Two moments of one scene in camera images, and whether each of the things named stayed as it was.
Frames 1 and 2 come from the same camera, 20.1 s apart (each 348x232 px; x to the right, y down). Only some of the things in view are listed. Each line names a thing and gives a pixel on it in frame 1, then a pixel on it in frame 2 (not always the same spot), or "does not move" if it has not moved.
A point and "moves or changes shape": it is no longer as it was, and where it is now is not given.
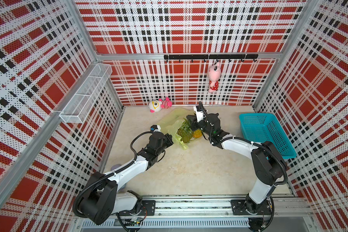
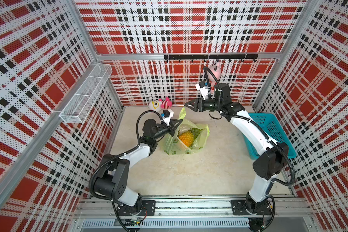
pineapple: (197, 133) → (187, 137)
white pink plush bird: (157, 105) does not move
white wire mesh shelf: (78, 107) does not move
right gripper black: (193, 119) → (196, 104)
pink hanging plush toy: (213, 73) does not move
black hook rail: (205, 57) does not move
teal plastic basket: (262, 127) does not move
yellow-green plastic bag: (169, 121) moves or changes shape
